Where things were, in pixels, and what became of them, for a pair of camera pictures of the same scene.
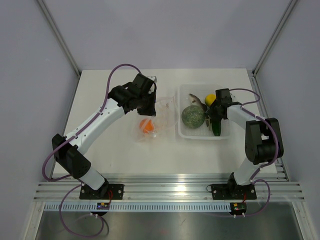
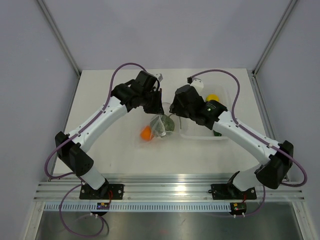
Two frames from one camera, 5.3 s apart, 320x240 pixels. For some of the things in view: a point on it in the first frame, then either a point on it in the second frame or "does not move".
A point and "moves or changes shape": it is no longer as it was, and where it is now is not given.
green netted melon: (193, 116) moves or changes shape
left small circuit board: (102, 205) does not move
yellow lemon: (210, 99) does not move
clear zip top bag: (161, 127) moves or changes shape
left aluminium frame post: (60, 38) does not move
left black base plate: (107, 191) does not move
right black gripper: (210, 111) -> (175, 107)
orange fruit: (147, 126) -> (146, 133)
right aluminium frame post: (290, 7) does not move
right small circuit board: (238, 208) does not move
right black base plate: (229, 192) does not move
